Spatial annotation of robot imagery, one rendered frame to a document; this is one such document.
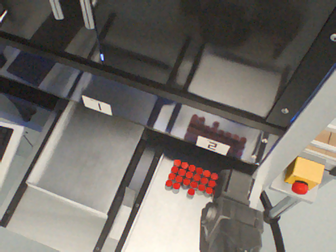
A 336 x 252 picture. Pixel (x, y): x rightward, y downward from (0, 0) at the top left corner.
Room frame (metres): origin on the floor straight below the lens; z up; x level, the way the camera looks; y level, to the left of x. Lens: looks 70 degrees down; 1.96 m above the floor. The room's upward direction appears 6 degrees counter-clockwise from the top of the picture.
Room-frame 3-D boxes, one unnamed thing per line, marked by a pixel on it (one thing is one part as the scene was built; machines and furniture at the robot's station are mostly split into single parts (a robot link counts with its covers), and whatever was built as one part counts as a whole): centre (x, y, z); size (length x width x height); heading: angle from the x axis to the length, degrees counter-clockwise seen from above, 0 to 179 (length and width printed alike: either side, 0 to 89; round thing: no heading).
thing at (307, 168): (0.29, -0.44, 1.00); 0.08 x 0.07 x 0.07; 153
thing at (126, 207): (0.25, 0.05, 0.91); 0.14 x 0.03 x 0.06; 153
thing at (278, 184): (0.32, -0.47, 0.87); 0.14 x 0.13 x 0.02; 153
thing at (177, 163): (0.34, -0.19, 0.90); 0.18 x 0.02 x 0.05; 62
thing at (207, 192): (0.30, -0.17, 0.90); 0.18 x 0.02 x 0.05; 62
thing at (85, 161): (0.46, 0.14, 0.90); 0.34 x 0.26 x 0.04; 153
